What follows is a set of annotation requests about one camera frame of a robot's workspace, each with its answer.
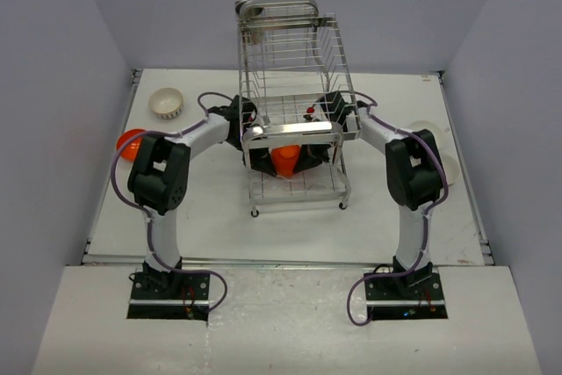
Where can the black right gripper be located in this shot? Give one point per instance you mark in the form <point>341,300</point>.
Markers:
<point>311,155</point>

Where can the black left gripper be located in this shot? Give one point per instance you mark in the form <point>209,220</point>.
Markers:
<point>261,161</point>

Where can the orange bowl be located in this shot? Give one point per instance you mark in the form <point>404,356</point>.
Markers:
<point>129,153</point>
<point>285,159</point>

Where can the black and white striped bowl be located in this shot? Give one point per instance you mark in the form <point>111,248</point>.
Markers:
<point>166,103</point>

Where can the cream flower pattern bowl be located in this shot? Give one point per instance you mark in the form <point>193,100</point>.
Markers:
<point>451,168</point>

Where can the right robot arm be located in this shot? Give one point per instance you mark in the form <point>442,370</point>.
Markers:
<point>415,177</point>

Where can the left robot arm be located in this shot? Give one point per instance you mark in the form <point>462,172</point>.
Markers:
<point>159,177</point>

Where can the stainless steel dish rack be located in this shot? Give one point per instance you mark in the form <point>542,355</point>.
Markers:
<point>301,57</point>

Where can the metal cutlery holder cup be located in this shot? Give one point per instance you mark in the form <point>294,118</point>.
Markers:
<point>249,22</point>

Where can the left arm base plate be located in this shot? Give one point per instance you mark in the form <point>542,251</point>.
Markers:
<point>171,296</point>

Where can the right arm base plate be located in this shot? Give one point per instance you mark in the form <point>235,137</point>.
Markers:
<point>385,301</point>

